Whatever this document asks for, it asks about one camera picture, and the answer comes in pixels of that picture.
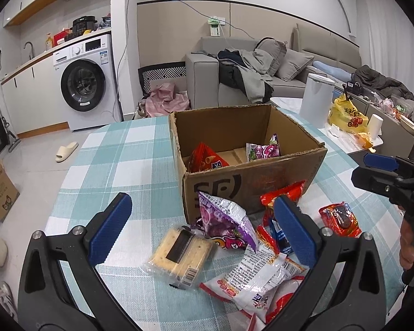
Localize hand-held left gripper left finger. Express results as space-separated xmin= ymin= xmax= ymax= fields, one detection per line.
xmin=18 ymin=192 xmax=152 ymax=331

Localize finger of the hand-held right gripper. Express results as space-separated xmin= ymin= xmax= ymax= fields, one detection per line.
xmin=363 ymin=153 xmax=414 ymax=180
xmin=351 ymin=166 xmax=406 ymax=204

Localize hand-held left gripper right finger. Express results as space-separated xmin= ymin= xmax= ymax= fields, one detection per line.
xmin=262 ymin=195 xmax=398 ymax=331

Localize blue snack packet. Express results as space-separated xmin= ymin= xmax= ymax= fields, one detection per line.
xmin=270 ymin=219 xmax=294 ymax=254

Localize red packet with dark window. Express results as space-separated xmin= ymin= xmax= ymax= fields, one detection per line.
xmin=319 ymin=203 xmax=363 ymax=238

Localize white printed snack packet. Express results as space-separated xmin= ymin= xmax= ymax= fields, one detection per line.
xmin=199 ymin=246 xmax=309 ymax=304

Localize brown cardboard box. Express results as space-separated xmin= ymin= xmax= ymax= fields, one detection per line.
xmin=168 ymin=104 xmax=328 ymax=226

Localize large purple snack packet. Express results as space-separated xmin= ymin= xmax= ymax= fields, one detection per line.
xmin=192 ymin=191 xmax=259 ymax=252

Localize clear cracker packet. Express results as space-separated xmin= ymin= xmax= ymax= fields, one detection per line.
xmin=141 ymin=226 xmax=216 ymax=288

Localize person's right hand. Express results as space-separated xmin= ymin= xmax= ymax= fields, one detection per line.
xmin=399 ymin=204 xmax=414 ymax=270

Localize small red stick packet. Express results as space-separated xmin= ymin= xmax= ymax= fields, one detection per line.
xmin=256 ymin=225 xmax=280 ymax=254

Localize white paper cup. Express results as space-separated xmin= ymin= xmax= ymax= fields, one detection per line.
xmin=367 ymin=114 xmax=384 ymax=140

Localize yellow plastic bag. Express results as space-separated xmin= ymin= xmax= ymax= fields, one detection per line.
xmin=328 ymin=96 xmax=370 ymax=134

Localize white and red snack packet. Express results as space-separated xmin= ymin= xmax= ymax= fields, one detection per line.
xmin=238 ymin=276 xmax=307 ymax=331

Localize checked teal tablecloth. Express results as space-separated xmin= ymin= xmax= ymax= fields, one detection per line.
xmin=45 ymin=105 xmax=411 ymax=331

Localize dark blanket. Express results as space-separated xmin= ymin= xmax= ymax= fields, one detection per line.
xmin=352 ymin=65 xmax=414 ymax=100

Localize small dark purple snack packet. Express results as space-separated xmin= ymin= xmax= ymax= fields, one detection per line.
xmin=246 ymin=134 xmax=281 ymax=162

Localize beige slipper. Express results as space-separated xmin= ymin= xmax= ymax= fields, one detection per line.
xmin=55 ymin=141 xmax=79 ymax=163

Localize white trash can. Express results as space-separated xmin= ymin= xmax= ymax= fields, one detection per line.
xmin=299 ymin=73 xmax=335 ymax=129

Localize light blue cloth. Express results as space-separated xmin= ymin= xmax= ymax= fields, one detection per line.
xmin=312 ymin=61 xmax=352 ymax=83

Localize white marble coffee table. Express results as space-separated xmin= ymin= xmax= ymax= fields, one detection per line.
xmin=270 ymin=97 xmax=414 ymax=156

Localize red chip packet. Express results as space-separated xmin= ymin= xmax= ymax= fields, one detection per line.
xmin=187 ymin=142 xmax=231 ymax=173

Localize printed floor cardboard box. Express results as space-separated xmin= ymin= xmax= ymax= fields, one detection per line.
xmin=0 ymin=162 xmax=20 ymax=223

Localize grey pillow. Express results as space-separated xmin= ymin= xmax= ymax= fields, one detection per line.
xmin=255 ymin=38 xmax=288 ymax=76
xmin=276 ymin=49 xmax=314 ymax=82

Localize stick vacuum cleaner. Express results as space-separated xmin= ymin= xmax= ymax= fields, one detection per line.
xmin=0 ymin=117 xmax=21 ymax=152

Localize pink cloth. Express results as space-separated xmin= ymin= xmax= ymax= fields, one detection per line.
xmin=138 ymin=83 xmax=192 ymax=118

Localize white washing machine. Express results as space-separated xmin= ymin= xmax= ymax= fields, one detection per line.
xmin=53 ymin=34 xmax=123 ymax=132

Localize grey hoodie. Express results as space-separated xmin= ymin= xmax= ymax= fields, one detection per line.
xmin=240 ymin=48 xmax=275 ymax=103

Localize white kitchen counter cabinets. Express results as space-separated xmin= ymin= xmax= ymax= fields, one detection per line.
xmin=0 ymin=46 xmax=70 ymax=135

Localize dark jacket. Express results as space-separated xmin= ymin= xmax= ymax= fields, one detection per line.
xmin=217 ymin=50 xmax=249 ymax=88

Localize grey sofa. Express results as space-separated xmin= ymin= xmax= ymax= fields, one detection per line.
xmin=184 ymin=24 xmax=363 ymax=111

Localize black pressure cooker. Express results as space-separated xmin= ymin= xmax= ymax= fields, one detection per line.
xmin=72 ymin=16 xmax=98 ymax=37

